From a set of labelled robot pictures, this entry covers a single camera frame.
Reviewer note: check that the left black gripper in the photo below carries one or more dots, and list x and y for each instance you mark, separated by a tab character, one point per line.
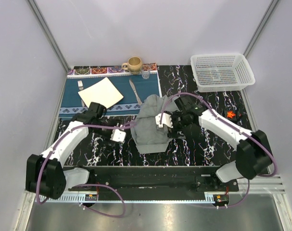
107	139

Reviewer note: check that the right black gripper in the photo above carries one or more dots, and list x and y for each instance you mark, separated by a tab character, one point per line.
172	133

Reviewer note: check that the grey button shirt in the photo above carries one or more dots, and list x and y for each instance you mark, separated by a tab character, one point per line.
148	137

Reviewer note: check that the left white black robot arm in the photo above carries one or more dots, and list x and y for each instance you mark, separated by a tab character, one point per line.
45	175

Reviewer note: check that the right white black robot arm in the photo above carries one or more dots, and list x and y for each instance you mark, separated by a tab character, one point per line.
253	153

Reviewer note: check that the orange brooch in black box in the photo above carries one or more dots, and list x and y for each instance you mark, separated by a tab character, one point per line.
232	115

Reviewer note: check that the black marble pattern mat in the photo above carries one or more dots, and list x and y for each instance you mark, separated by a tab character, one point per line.
200	147

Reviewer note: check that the beige square plate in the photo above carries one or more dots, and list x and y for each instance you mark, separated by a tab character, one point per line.
104	92

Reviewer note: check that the silver table knife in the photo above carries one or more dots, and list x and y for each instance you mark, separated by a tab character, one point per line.
135	92

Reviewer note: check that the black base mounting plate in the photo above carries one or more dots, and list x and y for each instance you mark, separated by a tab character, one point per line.
161	183

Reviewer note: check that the blue patterned placemat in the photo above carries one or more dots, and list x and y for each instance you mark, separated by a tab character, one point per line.
121	92

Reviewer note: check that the silver fork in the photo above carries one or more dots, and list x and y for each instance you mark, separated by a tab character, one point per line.
80	86

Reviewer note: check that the small clear glass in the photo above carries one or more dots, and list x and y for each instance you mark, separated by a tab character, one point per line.
145	72

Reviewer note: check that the white plastic mesh basket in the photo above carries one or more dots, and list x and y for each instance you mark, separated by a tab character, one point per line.
221	72

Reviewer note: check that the tan ceramic mug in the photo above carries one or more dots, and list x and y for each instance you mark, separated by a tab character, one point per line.
133	65

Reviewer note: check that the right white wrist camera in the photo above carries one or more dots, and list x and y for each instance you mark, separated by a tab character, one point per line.
164	119

